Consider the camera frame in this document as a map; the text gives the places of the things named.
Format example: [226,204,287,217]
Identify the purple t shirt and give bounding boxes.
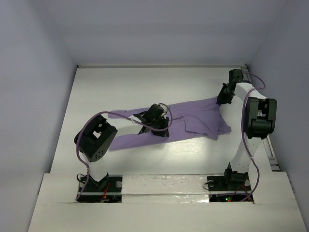
[110,97,231,150]

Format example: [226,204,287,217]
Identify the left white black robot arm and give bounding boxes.
[74,103,173,191]

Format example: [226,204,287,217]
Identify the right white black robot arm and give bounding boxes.
[210,69,277,191]

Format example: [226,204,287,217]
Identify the silver foil strip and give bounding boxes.
[121,174,209,203]

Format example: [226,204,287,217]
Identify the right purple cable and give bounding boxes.
[241,71,266,203]

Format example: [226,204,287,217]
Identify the purple cable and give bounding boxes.
[241,71,266,203]
[76,102,173,201]

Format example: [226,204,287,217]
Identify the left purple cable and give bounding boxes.
[76,102,173,201]

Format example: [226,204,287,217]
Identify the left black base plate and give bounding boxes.
[77,174,123,203]

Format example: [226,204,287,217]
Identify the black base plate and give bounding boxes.
[77,174,123,203]
[203,175,253,203]

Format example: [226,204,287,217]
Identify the aluminium rail on right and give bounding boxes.
[230,71,277,174]

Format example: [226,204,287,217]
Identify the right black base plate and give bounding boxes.
[203,175,253,203]

